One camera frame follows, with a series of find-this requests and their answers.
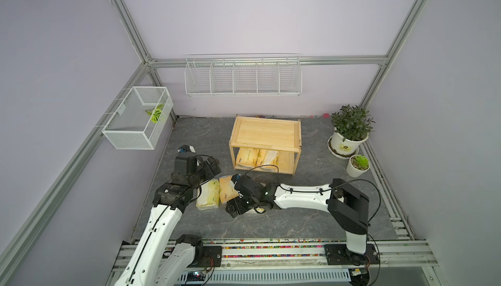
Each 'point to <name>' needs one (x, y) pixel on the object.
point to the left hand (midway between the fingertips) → (211, 166)
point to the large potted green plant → (352, 126)
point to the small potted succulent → (357, 165)
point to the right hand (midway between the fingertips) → (233, 204)
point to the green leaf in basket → (155, 112)
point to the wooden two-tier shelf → (284, 136)
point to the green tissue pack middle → (209, 195)
